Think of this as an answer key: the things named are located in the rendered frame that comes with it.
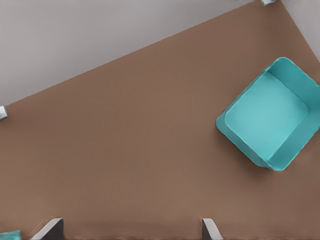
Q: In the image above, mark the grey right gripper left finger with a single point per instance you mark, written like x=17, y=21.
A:
x=51, y=229

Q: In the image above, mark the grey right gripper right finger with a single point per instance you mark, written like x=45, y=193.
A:
x=209, y=229

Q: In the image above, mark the teal open box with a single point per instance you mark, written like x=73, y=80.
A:
x=271, y=115
x=10, y=235

